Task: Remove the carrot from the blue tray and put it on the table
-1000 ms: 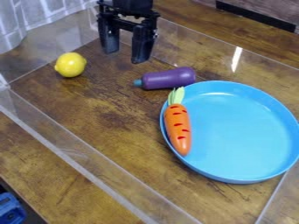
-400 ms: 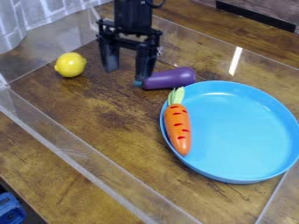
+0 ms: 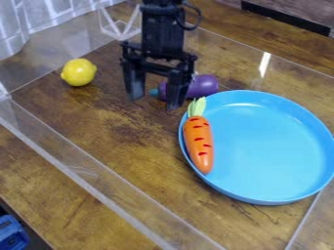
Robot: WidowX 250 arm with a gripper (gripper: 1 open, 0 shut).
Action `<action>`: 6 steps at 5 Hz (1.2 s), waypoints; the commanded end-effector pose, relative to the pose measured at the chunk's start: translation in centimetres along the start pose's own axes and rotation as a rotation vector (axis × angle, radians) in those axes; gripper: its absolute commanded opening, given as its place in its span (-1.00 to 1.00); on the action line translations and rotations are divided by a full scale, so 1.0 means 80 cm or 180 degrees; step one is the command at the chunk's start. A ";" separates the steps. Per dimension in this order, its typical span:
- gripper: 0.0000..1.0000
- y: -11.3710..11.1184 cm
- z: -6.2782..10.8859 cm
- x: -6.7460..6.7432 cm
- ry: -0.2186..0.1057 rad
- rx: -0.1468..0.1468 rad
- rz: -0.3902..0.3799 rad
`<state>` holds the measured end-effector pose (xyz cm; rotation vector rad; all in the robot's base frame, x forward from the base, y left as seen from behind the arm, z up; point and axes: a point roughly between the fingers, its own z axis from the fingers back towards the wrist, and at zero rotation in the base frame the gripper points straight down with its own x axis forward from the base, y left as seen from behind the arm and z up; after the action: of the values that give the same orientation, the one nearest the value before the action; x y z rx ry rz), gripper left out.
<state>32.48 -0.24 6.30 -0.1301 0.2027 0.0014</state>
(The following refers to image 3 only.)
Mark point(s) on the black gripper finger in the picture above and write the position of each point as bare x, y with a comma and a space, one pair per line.
178, 86
134, 79

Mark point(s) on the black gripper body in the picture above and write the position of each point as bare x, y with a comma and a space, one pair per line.
159, 52

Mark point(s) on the orange toy carrot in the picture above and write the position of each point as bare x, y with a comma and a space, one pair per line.
198, 137

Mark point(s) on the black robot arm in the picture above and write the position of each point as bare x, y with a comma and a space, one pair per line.
163, 1

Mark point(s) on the blue round tray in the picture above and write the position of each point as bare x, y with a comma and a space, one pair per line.
272, 148

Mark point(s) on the purple toy eggplant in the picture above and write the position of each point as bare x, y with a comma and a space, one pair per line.
203, 86

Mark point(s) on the yellow toy lemon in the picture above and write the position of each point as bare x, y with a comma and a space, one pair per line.
77, 72

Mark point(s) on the blue plastic crate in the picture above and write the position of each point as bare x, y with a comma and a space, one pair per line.
13, 237

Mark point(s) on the clear acrylic enclosure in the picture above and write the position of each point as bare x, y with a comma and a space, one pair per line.
92, 170

